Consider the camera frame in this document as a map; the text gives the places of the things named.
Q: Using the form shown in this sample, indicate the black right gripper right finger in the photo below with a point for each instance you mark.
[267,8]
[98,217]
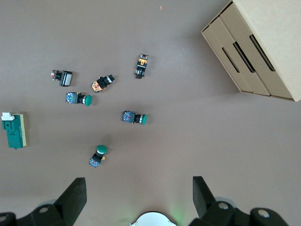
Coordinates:
[223,216]

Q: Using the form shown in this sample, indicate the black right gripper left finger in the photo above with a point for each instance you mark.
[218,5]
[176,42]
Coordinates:
[47,216]

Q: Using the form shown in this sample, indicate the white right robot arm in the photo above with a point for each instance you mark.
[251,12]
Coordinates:
[152,220]

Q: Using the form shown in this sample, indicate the green mushroom push button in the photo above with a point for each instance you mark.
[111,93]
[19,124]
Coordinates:
[131,117]
[75,98]
[97,156]

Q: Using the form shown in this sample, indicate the black square push button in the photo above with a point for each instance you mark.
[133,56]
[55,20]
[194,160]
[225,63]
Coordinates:
[64,78]

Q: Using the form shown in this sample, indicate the brown cardboard bin box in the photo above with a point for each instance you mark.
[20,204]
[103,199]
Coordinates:
[277,35]
[244,58]
[223,54]

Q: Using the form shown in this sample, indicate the black selector switch orange block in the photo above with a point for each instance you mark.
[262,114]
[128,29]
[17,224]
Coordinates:
[101,84]
[141,64]

